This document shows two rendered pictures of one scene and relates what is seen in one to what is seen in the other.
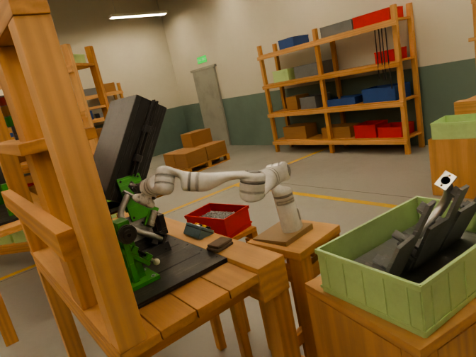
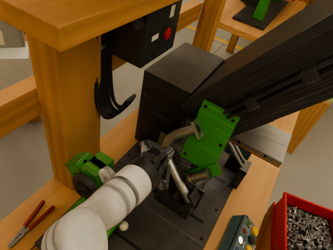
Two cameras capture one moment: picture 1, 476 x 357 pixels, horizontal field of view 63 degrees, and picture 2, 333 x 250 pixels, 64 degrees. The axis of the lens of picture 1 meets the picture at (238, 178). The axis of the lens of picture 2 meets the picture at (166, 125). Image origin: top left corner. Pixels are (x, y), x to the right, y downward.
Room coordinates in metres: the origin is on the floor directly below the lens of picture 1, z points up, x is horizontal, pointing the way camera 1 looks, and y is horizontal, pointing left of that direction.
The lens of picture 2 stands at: (1.36, 0.08, 1.72)
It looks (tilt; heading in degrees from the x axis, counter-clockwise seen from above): 43 degrees down; 57
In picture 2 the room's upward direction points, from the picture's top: 14 degrees clockwise
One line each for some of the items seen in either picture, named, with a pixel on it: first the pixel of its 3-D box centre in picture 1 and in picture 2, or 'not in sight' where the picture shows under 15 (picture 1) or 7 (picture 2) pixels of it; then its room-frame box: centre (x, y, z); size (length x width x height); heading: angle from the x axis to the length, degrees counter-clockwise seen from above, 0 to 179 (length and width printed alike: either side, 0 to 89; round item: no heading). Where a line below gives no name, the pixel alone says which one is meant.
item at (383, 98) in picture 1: (330, 91); not in sight; (7.16, -1.97, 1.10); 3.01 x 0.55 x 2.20; 36
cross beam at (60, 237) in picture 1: (29, 214); (118, 51); (1.63, 0.90, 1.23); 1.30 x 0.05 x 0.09; 35
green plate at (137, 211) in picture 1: (132, 196); (211, 131); (1.82, 0.51, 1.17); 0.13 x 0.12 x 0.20; 35
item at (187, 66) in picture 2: not in sight; (178, 100); (1.85, 0.78, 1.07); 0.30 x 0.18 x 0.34; 35
